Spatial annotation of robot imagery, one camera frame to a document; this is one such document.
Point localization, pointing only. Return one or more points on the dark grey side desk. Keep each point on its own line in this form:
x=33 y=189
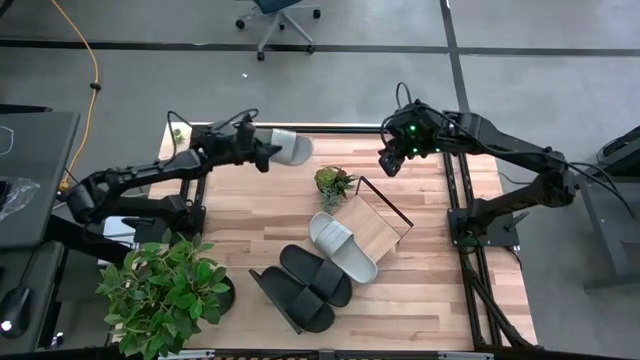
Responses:
x=612 y=250

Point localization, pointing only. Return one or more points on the black low desk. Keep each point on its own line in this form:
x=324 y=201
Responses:
x=45 y=270

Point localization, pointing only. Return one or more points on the black computer mouse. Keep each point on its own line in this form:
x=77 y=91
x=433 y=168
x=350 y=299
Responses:
x=17 y=310

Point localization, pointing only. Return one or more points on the black frame rail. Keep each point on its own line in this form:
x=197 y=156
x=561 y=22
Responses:
x=380 y=356

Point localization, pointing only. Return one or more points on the small succulent plant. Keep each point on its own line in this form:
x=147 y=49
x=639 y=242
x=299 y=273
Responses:
x=332 y=182

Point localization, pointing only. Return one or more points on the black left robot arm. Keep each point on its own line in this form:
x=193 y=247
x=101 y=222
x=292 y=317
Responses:
x=150 y=172

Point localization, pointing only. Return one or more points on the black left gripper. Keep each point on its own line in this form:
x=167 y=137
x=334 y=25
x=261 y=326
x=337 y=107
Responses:
x=246 y=145

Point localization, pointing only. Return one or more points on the grey slide sandal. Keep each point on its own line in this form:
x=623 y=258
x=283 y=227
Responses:
x=345 y=250
x=295 y=147

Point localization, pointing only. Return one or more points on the large green potted plant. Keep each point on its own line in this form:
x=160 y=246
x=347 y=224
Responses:
x=160 y=295

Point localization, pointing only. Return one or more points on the office chair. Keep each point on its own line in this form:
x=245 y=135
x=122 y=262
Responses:
x=272 y=5

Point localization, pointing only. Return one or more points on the white box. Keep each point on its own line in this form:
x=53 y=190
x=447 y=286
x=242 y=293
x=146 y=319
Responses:
x=117 y=227

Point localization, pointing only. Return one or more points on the black slide sandal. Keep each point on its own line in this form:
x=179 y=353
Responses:
x=320 y=277
x=295 y=300

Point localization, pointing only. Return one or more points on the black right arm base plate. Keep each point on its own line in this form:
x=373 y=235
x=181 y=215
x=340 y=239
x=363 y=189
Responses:
x=500 y=235

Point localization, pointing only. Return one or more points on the clear plastic bag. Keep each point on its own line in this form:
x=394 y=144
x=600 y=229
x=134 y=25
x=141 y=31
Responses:
x=20 y=195

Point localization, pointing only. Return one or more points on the black aluminium table frame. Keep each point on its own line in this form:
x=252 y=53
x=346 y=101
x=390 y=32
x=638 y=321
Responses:
x=350 y=129

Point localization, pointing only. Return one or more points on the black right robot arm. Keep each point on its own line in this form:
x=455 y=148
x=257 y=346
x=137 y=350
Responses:
x=500 y=142

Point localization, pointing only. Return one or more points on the small green leaf sprig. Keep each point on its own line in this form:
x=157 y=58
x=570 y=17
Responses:
x=178 y=136

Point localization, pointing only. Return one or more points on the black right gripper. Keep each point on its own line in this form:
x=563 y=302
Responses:
x=392 y=160

